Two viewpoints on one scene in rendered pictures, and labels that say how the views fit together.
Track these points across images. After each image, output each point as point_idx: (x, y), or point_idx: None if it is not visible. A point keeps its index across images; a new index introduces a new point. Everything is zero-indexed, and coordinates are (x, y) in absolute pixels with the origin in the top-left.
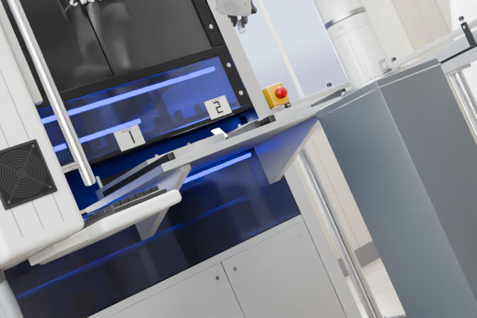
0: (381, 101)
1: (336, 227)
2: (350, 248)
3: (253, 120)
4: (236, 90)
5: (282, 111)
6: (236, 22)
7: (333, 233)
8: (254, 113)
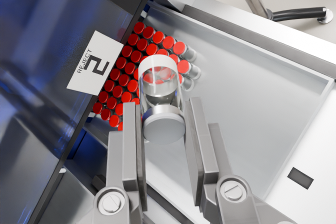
0: None
1: None
2: None
3: None
4: None
5: (287, 156)
6: (143, 148)
7: None
8: None
